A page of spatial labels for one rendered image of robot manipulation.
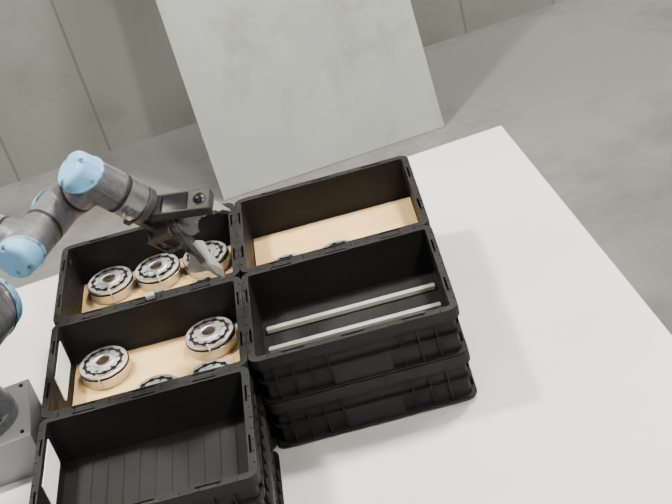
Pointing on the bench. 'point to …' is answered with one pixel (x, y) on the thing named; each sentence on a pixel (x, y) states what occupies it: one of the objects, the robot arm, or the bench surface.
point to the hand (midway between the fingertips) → (230, 242)
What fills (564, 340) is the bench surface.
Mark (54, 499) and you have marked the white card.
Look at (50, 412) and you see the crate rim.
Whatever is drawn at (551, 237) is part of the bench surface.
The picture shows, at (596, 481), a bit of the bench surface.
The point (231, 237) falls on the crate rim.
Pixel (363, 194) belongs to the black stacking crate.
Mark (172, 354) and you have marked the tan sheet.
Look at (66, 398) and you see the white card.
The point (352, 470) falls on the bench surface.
